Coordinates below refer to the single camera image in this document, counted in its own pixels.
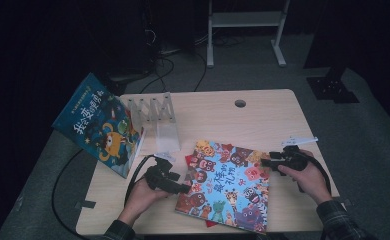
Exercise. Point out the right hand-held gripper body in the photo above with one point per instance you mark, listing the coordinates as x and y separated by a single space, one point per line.
294 158

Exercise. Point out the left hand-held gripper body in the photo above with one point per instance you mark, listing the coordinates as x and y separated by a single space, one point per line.
163 178

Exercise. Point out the light blue animal picture book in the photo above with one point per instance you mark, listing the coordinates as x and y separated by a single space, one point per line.
223 186

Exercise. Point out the white expandable book rack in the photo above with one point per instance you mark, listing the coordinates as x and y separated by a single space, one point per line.
166 136

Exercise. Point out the dark blue monster picture book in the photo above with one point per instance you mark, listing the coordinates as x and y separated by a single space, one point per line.
99 133

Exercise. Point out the person's right hand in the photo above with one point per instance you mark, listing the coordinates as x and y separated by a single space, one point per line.
313 183

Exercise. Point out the person's left hand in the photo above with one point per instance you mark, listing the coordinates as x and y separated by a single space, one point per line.
139 203

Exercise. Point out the grey tape strip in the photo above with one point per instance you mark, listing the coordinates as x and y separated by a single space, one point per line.
86 204
344 201

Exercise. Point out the black stand base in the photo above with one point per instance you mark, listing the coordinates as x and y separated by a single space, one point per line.
331 88
116 87

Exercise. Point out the dark equipment cabinet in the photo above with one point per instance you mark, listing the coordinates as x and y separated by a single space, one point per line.
176 26

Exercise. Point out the white metal stand frame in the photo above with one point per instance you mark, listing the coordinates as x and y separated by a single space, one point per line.
246 19

